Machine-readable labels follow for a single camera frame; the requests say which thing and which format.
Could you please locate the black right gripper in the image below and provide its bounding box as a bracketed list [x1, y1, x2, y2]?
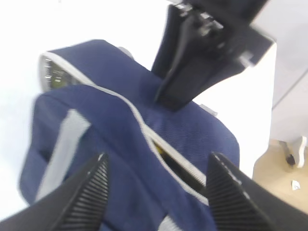
[151, 0, 274, 111]

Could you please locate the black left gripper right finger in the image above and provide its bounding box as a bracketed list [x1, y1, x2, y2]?
[206, 153, 308, 231]

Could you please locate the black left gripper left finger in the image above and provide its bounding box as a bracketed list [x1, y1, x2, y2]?
[0, 154, 109, 231]

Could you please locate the navy blue lunch bag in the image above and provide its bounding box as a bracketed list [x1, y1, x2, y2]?
[19, 40, 239, 231]

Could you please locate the white table leg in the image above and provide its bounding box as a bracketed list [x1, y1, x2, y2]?
[279, 136, 308, 168]

